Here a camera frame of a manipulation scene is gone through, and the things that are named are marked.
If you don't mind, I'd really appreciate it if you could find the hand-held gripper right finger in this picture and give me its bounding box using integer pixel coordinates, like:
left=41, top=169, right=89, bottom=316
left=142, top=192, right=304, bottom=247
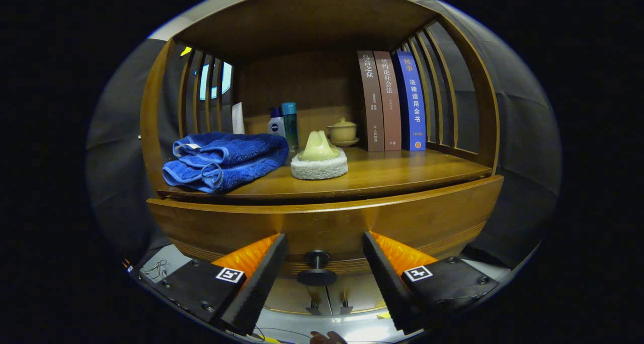
left=362, top=232, right=500, bottom=334

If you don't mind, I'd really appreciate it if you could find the wooden countertop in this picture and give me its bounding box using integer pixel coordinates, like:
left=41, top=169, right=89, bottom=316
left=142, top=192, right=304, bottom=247
left=158, top=147, right=494, bottom=200

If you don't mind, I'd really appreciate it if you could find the white bottle with blue label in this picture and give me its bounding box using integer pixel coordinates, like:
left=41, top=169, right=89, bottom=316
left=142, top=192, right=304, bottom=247
left=267, top=107, right=286, bottom=138

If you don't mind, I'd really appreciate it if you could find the white tube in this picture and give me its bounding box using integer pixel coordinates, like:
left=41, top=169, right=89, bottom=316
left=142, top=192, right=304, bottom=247
left=231, top=102, right=246, bottom=135

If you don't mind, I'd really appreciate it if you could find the beige lidded teacup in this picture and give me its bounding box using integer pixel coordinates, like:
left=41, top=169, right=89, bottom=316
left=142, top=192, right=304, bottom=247
left=327, top=117, right=360, bottom=148

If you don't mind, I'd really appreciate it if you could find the wooden cabinet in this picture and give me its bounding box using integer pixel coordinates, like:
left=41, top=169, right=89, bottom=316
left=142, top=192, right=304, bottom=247
left=140, top=0, right=504, bottom=317

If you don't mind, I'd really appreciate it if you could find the blue book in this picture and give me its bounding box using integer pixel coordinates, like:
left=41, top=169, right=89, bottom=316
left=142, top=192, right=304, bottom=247
left=394, top=51, right=427, bottom=151

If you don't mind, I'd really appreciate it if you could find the wooden cabinet door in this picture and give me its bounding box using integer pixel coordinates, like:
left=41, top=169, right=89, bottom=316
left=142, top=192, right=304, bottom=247
left=277, top=278, right=330, bottom=315
left=325, top=276, right=385, bottom=314

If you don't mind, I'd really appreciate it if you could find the bundle of cables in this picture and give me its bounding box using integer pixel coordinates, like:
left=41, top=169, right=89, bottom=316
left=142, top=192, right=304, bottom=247
left=141, top=260, right=169, bottom=279

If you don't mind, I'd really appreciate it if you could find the dark brown book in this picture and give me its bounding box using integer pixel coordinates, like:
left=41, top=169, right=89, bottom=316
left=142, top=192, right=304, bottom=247
left=357, top=50, right=385, bottom=152

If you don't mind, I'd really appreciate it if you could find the wooden drawer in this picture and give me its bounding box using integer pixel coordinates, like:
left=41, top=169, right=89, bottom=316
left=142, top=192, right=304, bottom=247
left=147, top=175, right=505, bottom=287

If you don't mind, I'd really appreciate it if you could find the reddish brown book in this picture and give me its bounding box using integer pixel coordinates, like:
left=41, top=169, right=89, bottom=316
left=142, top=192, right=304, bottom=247
left=373, top=51, right=402, bottom=151

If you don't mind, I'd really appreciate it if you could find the teal bottle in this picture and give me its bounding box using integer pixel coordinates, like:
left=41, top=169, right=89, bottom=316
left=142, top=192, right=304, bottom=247
left=281, top=102, right=299, bottom=153

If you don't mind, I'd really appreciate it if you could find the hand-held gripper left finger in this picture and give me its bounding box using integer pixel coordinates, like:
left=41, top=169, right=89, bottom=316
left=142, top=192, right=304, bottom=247
left=146, top=233, right=288, bottom=336

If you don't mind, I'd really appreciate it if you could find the blue towel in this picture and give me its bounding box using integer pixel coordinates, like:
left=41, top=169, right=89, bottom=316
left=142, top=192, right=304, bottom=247
left=162, top=132, right=290, bottom=194

